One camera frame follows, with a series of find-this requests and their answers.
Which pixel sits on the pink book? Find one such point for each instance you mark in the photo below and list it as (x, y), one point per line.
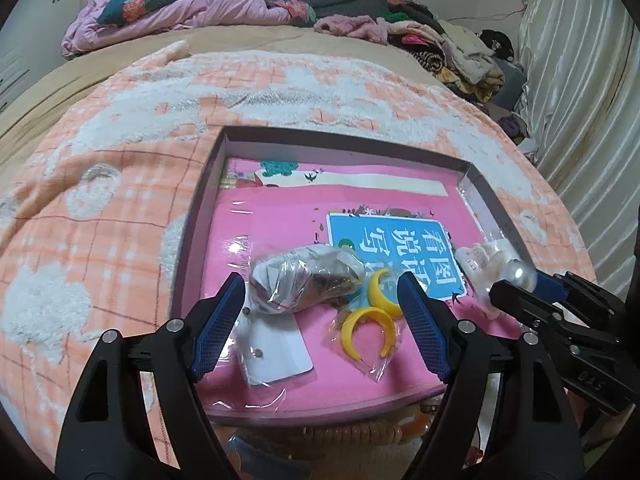
(280, 220)

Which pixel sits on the pink quilt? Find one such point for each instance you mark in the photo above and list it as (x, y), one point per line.
(200, 7)

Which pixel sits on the white claw hair clip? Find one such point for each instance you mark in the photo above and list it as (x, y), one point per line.
(475, 257)

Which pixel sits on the white earring card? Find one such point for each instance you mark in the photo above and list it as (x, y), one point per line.
(275, 355)

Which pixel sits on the orange checked fluffy blanket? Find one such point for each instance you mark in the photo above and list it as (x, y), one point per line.
(125, 185)

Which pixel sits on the bag of yellow hoop earrings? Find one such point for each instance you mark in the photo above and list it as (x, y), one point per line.
(370, 317)

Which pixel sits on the white wardrobe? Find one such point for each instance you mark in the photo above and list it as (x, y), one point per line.
(30, 25)

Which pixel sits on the grey pillow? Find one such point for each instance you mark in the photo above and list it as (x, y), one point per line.
(510, 85)

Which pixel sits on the amber orange trinket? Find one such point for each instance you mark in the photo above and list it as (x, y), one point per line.
(417, 422)

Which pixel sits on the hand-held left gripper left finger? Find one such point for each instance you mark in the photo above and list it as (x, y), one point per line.
(220, 325)

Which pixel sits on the small heap of clothes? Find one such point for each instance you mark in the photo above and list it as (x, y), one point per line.
(517, 130)

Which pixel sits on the pile of clothes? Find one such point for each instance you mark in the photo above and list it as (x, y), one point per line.
(450, 50)

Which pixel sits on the beige bed sheet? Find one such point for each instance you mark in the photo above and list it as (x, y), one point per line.
(75, 75)

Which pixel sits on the clear bag of dark jewelry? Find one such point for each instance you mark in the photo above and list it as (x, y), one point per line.
(300, 280)

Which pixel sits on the large white pearl ornament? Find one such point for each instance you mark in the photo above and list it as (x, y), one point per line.
(520, 272)

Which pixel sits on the pink fluffy garment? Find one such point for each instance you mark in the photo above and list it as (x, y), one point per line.
(350, 27)

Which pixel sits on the cream curtain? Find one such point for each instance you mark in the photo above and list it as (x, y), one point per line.
(585, 110)

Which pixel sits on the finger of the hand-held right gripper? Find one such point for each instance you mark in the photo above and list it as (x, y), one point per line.
(550, 285)
(520, 305)

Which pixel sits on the pink shallow box tray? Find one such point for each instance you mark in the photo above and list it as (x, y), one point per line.
(200, 210)

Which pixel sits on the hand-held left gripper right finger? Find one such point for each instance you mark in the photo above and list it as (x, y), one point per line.
(425, 330)

